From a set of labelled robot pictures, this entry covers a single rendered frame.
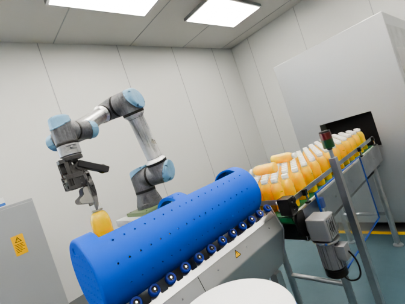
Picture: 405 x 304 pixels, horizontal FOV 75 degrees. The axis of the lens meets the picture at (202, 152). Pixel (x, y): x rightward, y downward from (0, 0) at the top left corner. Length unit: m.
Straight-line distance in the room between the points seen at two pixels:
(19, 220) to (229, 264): 1.67
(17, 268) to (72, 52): 2.98
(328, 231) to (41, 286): 2.02
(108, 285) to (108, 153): 3.20
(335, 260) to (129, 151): 3.28
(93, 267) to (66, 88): 3.41
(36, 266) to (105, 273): 1.55
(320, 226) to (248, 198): 0.40
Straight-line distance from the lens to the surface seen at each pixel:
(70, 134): 1.05
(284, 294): 0.67
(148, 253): 1.00
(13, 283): 2.46
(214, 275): 1.21
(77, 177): 1.03
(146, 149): 1.43
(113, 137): 4.13
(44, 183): 3.76
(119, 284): 0.98
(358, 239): 1.81
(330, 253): 1.56
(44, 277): 2.49
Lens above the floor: 1.40
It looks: 1 degrees down
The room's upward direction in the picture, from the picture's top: 19 degrees counter-clockwise
